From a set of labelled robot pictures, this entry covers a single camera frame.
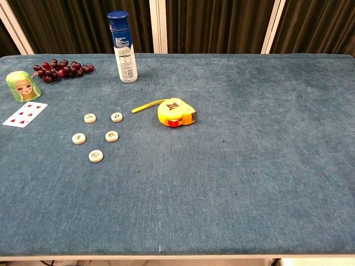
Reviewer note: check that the white round chess piece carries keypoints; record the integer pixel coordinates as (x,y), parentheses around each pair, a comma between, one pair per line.
(90,118)
(111,136)
(116,117)
(96,156)
(78,138)

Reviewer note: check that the yellow tape measure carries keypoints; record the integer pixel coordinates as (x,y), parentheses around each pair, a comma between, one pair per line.
(172,110)

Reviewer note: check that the blue table cloth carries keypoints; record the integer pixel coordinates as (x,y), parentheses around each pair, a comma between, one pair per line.
(222,166)

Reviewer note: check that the white bottle with blue cap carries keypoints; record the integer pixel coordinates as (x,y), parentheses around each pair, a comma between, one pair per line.
(124,55)

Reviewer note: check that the dark pleated curtain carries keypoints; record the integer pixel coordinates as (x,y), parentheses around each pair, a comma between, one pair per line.
(5,41)
(216,25)
(319,25)
(69,25)

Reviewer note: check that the red grape bunch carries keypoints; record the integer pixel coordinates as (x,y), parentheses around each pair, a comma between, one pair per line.
(61,69)

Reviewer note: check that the seven of hearts playing card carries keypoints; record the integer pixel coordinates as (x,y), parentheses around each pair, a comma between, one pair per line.
(25,119)

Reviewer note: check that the green doll face figure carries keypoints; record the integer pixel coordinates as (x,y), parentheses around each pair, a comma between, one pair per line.
(23,88)

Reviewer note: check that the white frame post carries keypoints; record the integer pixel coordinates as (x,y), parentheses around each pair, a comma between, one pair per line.
(158,27)
(14,27)
(273,27)

